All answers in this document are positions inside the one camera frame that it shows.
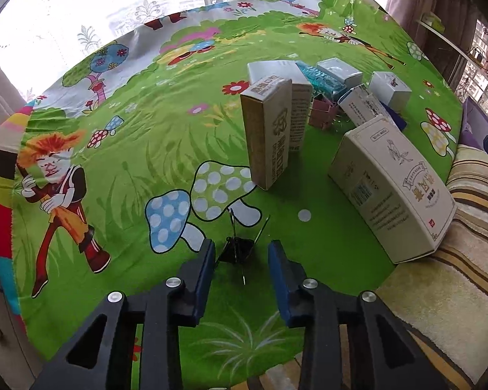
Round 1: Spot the dark blue small box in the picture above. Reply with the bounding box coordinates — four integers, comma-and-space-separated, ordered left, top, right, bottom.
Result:
382, 103, 407, 131

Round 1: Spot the beige herbal medicine box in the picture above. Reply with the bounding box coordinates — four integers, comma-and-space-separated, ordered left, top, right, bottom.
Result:
329, 115, 457, 264

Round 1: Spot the white saxophone print box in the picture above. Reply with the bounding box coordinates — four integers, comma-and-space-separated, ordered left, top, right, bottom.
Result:
368, 71, 412, 113

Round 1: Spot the white blue-logo medicine box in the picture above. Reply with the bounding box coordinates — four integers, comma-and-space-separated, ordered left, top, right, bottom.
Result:
337, 84, 390, 127

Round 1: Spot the small white cube box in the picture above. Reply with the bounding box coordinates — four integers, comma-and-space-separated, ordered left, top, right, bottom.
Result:
316, 57, 363, 88

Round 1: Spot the black binder clip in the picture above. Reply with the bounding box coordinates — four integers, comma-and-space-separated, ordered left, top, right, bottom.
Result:
216, 210, 270, 284

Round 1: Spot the pink binder clip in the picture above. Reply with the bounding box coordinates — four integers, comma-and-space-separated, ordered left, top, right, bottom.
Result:
308, 93, 339, 130

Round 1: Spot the teal toothpaste box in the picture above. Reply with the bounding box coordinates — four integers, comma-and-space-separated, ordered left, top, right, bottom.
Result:
295, 61, 347, 102

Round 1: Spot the beige tall narrow box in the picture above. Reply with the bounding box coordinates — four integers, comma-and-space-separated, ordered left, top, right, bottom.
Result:
240, 75, 291, 190

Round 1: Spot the white red-logo box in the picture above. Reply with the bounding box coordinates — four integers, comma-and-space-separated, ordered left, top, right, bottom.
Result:
247, 59, 314, 152

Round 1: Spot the striped towel cushion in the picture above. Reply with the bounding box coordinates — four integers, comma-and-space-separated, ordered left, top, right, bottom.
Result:
376, 145, 488, 389

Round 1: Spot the cream bedside cabinet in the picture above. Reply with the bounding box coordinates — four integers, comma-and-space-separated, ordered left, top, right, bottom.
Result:
0, 283, 43, 389

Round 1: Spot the green tissue pack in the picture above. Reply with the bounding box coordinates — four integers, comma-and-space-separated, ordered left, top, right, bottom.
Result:
421, 12, 445, 33

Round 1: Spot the cartoon green tablecloth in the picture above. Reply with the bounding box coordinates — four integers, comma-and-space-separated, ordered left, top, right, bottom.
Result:
12, 0, 461, 389

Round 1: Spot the white wall shelf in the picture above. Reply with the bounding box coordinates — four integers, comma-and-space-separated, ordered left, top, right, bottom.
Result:
416, 18, 488, 70

